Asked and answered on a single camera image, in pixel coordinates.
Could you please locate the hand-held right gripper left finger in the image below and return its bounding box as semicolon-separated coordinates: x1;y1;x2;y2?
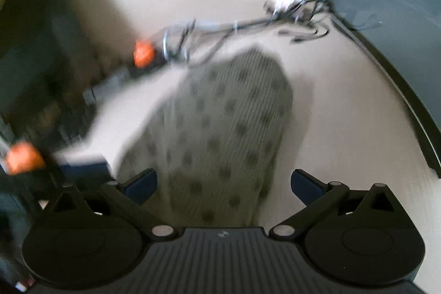
46;168;178;241

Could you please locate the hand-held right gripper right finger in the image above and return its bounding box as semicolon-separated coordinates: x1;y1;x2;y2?
268;169;402;241

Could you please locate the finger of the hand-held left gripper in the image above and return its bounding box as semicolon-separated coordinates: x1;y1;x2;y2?
64;160;110;182

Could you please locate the olive dotted knit cardigan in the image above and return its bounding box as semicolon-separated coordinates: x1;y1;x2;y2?
116;44;294;228

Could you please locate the orange object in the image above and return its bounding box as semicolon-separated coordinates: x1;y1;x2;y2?
5;140;46;176

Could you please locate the black power strip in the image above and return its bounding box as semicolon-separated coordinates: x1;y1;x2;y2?
91;60;169;100

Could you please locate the orange pumpkin toy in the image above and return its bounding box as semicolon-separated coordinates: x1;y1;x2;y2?
133;40;156;69

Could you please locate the black monitor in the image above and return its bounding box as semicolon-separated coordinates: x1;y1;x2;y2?
0;0;93;115

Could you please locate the crumpled white paper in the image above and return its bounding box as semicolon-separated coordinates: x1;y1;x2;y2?
271;0;297;11

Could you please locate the white glass-sided computer case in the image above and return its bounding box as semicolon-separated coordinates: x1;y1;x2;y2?
309;0;441;179

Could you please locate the black cable bundle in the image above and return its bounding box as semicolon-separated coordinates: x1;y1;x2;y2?
161;0;336;65

